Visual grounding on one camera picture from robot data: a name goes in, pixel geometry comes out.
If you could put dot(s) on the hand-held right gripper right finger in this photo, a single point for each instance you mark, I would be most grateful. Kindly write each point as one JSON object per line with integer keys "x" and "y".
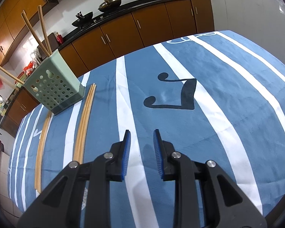
{"x": 158, "y": 154}

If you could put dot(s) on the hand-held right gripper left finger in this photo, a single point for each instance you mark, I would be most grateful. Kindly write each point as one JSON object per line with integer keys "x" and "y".
{"x": 125, "y": 156}

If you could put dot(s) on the wooden chopstick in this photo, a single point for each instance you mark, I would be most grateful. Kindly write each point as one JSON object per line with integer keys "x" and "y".
{"x": 86, "y": 123}
{"x": 8, "y": 74}
{"x": 35, "y": 33}
{"x": 45, "y": 29}
{"x": 2, "y": 77}
{"x": 40, "y": 152}
{"x": 44, "y": 153}
{"x": 81, "y": 123}

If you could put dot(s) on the green perforated utensil holder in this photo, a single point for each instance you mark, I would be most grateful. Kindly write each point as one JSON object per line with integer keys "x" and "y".
{"x": 53, "y": 85}

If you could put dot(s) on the blue white striped tablecloth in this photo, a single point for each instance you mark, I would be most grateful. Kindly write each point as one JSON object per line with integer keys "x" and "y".
{"x": 204, "y": 114}

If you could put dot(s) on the wooden base cabinets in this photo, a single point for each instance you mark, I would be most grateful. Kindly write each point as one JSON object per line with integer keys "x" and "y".
{"x": 142, "y": 26}

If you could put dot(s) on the red white plastic bag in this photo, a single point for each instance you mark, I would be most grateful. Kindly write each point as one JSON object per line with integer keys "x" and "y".
{"x": 30, "y": 67}

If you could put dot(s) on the yellow detergent bottle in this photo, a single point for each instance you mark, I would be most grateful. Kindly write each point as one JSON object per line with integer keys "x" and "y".
{"x": 1, "y": 109}

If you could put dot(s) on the red bottle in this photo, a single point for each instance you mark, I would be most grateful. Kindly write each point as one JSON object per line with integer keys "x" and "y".
{"x": 59, "y": 38}

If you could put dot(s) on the dark wooden cutting board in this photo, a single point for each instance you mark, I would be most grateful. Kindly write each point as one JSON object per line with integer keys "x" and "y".
{"x": 52, "y": 41}

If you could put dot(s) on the gas stove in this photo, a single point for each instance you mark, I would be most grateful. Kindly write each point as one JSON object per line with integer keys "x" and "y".
{"x": 102, "y": 17}

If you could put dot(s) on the black wok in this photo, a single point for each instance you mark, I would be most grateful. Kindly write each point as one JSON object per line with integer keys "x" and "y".
{"x": 82, "y": 20}

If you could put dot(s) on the dark lidded pot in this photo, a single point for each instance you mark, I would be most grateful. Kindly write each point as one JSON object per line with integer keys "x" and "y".
{"x": 110, "y": 4}

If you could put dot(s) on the black kitchen countertop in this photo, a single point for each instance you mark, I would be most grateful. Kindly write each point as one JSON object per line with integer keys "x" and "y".
{"x": 137, "y": 2}

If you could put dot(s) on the wooden wall cabinets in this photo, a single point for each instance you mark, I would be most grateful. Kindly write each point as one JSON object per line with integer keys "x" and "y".
{"x": 11, "y": 11}

